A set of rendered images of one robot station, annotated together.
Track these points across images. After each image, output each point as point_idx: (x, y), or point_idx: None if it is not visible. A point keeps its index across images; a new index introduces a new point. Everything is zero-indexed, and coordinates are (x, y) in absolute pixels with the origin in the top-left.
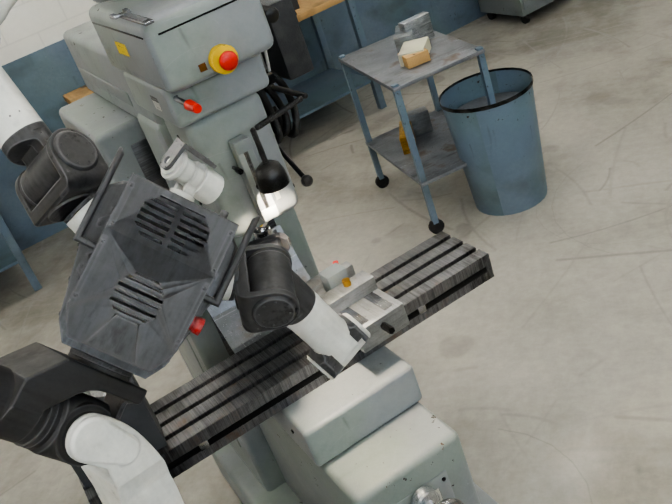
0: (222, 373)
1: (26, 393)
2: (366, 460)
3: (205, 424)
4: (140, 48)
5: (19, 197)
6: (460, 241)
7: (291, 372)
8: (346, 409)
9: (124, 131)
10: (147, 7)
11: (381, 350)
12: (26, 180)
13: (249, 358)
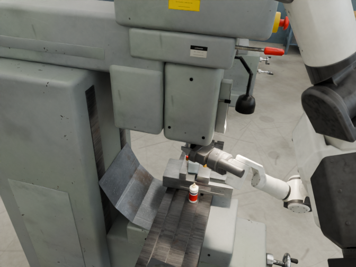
0: (157, 238)
1: None
2: (245, 253)
3: None
4: (247, 1)
5: (343, 114)
6: None
7: (204, 221)
8: (234, 230)
9: (83, 80)
10: None
11: (215, 196)
12: (353, 95)
13: (163, 222)
